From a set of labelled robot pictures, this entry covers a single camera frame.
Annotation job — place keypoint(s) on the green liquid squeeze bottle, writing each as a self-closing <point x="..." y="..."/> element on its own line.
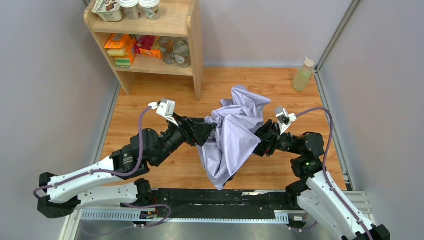
<point x="303" y="75"/>

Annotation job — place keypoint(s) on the white lidded cup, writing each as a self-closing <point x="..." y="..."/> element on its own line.
<point x="151" y="8"/>

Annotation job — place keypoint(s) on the labelled glass jar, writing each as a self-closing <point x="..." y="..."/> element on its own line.
<point x="181" y="52"/>

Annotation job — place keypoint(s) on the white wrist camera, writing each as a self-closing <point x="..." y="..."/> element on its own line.
<point x="284" y="118"/>
<point x="166" y="109"/>

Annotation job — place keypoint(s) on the white yogurt cup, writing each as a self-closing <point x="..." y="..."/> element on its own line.
<point x="131" y="8"/>

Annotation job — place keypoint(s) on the wooden shelf unit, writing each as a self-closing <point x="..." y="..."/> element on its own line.
<point x="131" y="46"/>

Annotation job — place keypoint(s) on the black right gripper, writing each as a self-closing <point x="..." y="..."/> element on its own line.
<point x="267" y="138"/>

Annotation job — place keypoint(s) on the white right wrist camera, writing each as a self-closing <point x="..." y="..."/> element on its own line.
<point x="284" y="118"/>

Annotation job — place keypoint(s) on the chocolate yogurt tub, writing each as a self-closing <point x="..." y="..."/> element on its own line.
<point x="108" y="10"/>

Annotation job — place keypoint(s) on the red snack package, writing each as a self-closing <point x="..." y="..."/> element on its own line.
<point x="148" y="45"/>

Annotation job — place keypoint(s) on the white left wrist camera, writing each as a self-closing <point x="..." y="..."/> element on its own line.
<point x="166" y="109"/>

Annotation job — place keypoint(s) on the orange snack box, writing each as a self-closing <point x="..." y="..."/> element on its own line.
<point x="118" y="41"/>

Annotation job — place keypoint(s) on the yellow green sponge stack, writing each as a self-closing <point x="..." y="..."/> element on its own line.
<point x="123" y="57"/>

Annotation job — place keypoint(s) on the lavender folding umbrella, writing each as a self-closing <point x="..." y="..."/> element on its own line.
<point x="233" y="141"/>

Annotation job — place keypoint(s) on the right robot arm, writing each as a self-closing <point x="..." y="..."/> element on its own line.
<point x="315" y="191"/>

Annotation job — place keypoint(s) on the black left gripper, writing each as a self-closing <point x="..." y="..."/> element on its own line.
<point x="187" y="131"/>

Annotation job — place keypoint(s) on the clear glass jar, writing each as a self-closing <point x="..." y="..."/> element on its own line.
<point x="166" y="46"/>

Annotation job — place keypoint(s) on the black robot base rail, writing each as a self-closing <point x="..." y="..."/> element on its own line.
<point x="219" y="204"/>

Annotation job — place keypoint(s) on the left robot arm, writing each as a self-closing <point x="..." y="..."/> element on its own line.
<point x="117" y="178"/>

